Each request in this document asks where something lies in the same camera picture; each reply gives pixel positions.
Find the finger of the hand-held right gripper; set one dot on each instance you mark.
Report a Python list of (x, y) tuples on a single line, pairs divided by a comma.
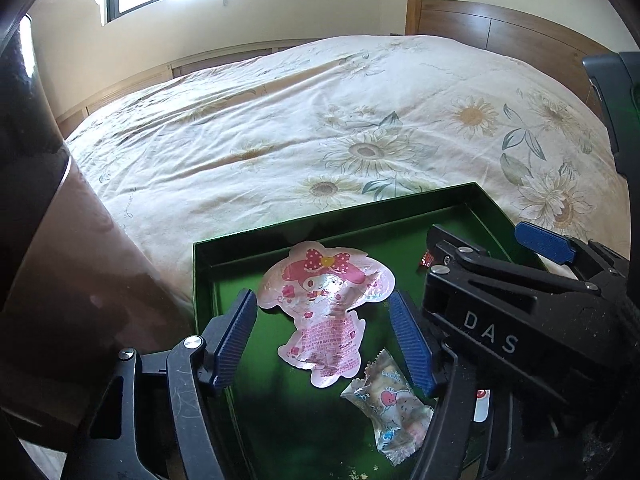
[(542, 245), (475, 260)]

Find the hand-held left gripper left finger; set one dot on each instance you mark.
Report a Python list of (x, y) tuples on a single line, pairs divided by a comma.
[(235, 340)]

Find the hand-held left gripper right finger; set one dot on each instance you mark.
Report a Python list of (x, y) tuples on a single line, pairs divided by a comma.
[(412, 345)]

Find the red candy bar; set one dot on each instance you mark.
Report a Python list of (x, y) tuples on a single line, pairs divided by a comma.
[(426, 260)]

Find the clear printed candy packet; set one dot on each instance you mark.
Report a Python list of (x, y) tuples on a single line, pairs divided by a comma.
[(395, 410)]

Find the green cardboard tray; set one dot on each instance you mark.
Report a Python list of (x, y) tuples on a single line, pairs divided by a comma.
[(250, 270)]

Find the pink cartoon snack packet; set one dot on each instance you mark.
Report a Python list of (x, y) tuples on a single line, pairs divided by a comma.
[(325, 310)]

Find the bed with floral quilt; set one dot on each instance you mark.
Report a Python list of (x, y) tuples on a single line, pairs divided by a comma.
[(300, 135)]

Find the wooden headboard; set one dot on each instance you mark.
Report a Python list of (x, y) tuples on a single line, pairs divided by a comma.
[(500, 25)]

